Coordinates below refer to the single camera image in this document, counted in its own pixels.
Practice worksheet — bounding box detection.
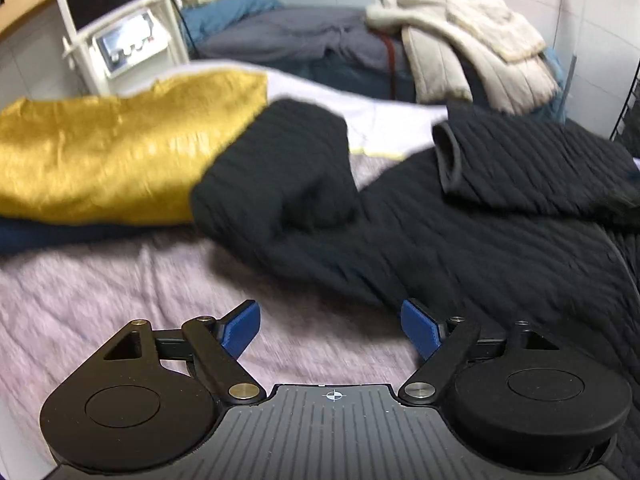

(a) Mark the red strap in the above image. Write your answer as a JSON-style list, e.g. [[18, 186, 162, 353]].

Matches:
[[376, 30, 402, 102]]

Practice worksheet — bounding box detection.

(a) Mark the black wire rack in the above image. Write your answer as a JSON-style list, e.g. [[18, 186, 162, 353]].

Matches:
[[609, 57, 640, 153]]

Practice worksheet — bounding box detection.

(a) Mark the dark teal bedding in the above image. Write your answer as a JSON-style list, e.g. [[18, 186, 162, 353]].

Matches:
[[280, 52, 418, 106]]

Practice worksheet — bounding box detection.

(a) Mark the white machine with screen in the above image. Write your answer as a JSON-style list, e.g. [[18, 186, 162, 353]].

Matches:
[[53, 0, 192, 97]]

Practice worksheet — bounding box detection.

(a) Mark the wooden shelf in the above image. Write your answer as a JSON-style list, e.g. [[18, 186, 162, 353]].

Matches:
[[0, 0, 66, 43]]

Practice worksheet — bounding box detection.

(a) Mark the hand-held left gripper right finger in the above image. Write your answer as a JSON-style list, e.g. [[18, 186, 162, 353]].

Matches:
[[398, 298, 563, 407]]

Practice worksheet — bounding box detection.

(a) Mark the cream quilted jacket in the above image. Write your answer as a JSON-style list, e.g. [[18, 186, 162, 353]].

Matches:
[[364, 0, 562, 117]]

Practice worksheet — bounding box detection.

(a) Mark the grey duvet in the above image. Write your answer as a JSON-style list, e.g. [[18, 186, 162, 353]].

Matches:
[[194, 4, 416, 70]]

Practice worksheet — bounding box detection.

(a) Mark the yellow satin pillow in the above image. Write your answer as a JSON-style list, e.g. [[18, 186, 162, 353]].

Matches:
[[0, 71, 271, 226]]

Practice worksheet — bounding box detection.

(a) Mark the white sheet with yellow trim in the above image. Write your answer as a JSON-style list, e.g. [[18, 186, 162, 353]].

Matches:
[[120, 60, 451, 161]]

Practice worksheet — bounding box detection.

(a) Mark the black quilted jacket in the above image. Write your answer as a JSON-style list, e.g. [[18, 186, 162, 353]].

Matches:
[[191, 97, 640, 401]]

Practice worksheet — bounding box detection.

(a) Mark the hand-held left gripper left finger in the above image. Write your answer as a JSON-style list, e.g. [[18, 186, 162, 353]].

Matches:
[[102, 300, 266, 406]]

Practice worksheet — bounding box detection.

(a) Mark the navy blue pillow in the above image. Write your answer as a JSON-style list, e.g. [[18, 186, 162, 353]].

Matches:
[[0, 216, 201, 257]]

